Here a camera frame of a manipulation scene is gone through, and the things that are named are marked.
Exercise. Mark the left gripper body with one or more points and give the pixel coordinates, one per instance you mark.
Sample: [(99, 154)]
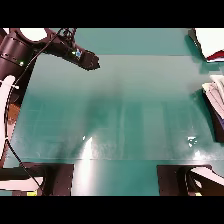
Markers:
[(89, 60)]

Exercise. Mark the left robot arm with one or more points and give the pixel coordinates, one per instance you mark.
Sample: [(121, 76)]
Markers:
[(13, 50)]

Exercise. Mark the white garment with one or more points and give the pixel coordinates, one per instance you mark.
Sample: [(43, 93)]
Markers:
[(210, 40)]

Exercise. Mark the red garment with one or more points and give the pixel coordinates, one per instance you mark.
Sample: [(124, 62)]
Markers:
[(217, 56)]

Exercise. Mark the black garment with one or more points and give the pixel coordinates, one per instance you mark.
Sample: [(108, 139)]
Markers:
[(218, 128)]

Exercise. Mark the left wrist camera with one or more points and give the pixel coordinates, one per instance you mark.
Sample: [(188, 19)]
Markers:
[(69, 34)]

